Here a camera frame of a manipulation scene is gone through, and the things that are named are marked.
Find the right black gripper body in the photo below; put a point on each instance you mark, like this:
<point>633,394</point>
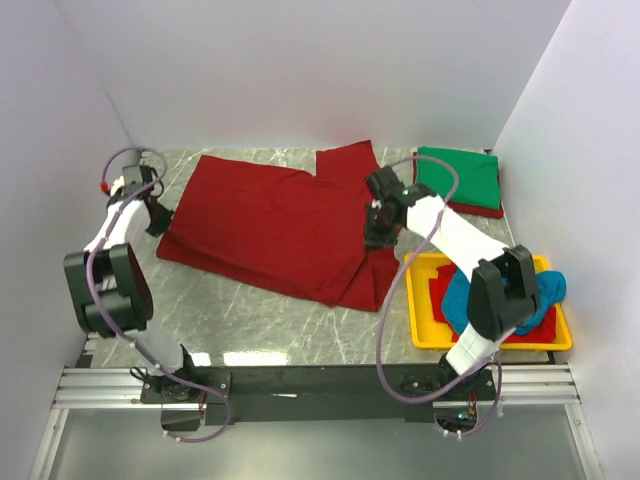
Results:
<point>378,232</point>

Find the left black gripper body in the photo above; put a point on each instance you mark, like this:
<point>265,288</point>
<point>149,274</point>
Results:
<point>161,221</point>

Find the dark red t-shirt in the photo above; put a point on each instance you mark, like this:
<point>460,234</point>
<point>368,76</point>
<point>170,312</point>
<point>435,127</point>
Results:
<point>285,230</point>

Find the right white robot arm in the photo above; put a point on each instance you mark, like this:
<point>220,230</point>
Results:
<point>503,289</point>

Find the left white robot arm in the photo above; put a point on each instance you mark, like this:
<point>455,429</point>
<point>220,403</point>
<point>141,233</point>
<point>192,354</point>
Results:
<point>109,292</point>

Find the yellow plastic bin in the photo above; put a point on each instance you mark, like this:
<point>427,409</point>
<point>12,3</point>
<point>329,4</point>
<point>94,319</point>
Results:
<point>427,333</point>

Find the folded red t-shirt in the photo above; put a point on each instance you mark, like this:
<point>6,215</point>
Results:
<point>480,212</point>

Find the folded green t-shirt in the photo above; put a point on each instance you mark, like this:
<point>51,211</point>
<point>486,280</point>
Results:
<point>465,177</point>

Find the blue t-shirt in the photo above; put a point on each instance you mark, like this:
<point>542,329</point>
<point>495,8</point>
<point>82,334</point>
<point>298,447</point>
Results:
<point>550,290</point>

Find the bright red t-shirt in bin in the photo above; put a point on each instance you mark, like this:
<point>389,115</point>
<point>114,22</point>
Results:
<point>440,295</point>

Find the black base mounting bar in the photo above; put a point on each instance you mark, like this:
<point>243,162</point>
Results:
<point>308,393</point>

